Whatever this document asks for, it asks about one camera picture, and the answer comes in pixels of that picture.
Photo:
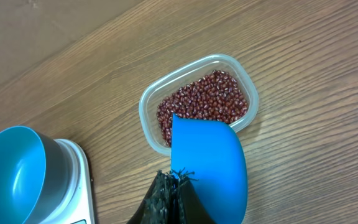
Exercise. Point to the teal blue bowl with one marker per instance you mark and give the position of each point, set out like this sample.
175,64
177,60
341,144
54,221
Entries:
34,175

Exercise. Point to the blue plastic measuring scoop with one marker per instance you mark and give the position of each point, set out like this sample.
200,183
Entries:
212,153

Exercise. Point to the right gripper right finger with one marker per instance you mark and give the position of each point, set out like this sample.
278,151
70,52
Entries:
189,207

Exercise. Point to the clear plastic food container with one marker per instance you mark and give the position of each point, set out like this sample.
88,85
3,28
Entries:
165,86

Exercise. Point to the red adzuki beans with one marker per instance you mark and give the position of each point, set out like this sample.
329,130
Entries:
215,96

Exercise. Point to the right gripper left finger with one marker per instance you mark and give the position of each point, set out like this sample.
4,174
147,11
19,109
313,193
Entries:
156,205

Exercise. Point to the white digital kitchen scale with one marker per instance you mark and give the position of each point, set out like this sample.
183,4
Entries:
77,206

